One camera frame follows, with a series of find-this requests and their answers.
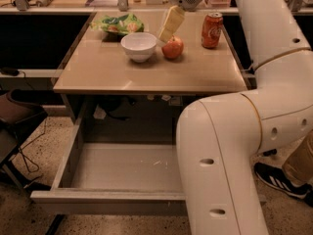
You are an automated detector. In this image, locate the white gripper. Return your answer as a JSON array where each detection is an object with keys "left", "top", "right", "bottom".
[{"left": 158, "top": 0, "right": 202, "bottom": 43}]

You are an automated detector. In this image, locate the dark office chair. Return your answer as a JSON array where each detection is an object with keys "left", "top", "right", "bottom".
[{"left": 0, "top": 89, "right": 48, "bottom": 189}]

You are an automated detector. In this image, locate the green chip bag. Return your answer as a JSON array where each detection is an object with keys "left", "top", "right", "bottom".
[{"left": 90, "top": 14, "right": 145, "bottom": 35}]

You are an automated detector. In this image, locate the red apple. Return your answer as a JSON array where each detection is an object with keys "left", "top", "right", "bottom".
[{"left": 161, "top": 35, "right": 184, "bottom": 60}]

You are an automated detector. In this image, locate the open grey metal drawer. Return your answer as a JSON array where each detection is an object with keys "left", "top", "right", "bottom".
[{"left": 31, "top": 109, "right": 187, "bottom": 215}]

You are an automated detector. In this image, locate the black white sneaker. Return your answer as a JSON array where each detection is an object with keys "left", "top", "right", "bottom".
[{"left": 253, "top": 163, "right": 311, "bottom": 200}]

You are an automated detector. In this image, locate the tan trouser leg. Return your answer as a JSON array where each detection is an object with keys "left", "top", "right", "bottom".
[{"left": 282, "top": 131, "right": 313, "bottom": 187}]

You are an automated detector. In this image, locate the black power adapter left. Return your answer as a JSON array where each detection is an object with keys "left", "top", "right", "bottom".
[{"left": 0, "top": 67, "right": 20, "bottom": 76}]

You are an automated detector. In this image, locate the white ceramic bowl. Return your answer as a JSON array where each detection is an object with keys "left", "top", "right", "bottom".
[{"left": 120, "top": 32, "right": 157, "bottom": 63}]

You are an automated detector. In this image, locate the orange soda can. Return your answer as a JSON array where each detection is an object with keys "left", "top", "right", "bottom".
[{"left": 201, "top": 12, "right": 223, "bottom": 48}]

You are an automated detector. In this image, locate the beige top cabinet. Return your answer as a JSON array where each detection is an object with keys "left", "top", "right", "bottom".
[{"left": 52, "top": 10, "right": 252, "bottom": 125}]

